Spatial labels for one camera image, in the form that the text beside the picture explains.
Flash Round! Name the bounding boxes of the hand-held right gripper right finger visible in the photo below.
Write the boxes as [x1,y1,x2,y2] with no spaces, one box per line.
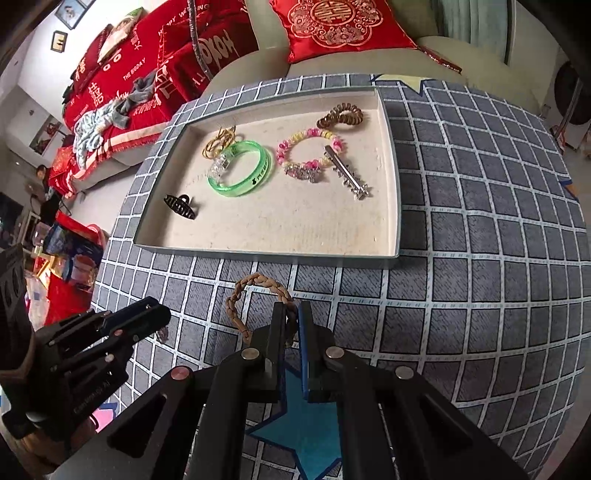
[298,300,532,480]

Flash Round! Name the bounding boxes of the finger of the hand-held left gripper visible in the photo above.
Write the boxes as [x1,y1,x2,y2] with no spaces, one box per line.
[59,343,136,394]
[33,296,172,348]

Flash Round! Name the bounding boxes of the grey braided cord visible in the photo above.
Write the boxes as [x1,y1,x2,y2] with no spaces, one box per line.
[187,0,216,89]

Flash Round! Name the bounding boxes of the grey garment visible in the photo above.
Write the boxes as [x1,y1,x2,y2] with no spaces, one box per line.
[113,76,156,130]

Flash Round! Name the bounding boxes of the silver metal hair clip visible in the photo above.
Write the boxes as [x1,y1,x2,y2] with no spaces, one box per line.
[323,144,373,202]

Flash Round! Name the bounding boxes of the pink yellow beaded bracelet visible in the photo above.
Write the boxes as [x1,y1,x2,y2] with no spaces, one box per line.
[276,128,346,173]

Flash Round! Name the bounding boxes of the beige sofa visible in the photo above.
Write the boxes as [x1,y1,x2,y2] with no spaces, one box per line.
[69,0,546,195]

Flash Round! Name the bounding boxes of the blue star sticker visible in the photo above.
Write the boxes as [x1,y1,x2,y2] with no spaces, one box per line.
[245,360,345,480]

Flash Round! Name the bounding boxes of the green translucent bangle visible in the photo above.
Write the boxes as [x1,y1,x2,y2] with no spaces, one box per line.
[206,140,276,199]

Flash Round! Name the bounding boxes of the pale blue curtain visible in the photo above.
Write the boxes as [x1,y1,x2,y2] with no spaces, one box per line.
[436,0,519,66]

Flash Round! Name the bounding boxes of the grey white grid tablecloth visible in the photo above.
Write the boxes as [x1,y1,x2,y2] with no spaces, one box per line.
[90,73,591,480]

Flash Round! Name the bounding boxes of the brown braided bracelet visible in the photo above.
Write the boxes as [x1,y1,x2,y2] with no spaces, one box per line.
[226,272,299,350]

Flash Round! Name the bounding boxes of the red embroidered cushion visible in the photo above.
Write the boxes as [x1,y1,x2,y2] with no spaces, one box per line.
[269,0,463,75]

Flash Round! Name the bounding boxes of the brown spiral coil hair tie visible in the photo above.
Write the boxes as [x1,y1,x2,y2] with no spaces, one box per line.
[316,102,366,131]

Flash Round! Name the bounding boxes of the beige shallow tray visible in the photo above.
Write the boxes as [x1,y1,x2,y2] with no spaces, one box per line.
[133,85,402,270]

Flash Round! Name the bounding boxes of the black claw hair clip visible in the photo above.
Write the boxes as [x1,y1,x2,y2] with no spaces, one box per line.
[163,192,201,222]

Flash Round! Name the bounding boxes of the yellow star sticker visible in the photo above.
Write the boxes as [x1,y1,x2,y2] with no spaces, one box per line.
[371,73,437,97]

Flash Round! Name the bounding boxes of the red gift boxes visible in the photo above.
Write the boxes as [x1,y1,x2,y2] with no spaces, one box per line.
[25,148,109,326]

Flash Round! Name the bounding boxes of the silver rhinestone hair clip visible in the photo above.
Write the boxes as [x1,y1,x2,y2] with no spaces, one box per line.
[284,166,322,184]

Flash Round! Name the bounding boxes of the red printed blanket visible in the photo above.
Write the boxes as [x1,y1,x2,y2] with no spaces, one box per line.
[60,0,260,172]

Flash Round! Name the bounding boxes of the pale patterned cloth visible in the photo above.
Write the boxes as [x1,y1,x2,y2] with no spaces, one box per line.
[72,102,119,169]

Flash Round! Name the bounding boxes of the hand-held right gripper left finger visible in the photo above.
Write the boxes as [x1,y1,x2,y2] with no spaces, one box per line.
[51,300,290,480]

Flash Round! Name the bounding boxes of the yellow duck hair tie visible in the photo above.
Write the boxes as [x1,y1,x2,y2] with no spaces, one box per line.
[203,126,239,160]

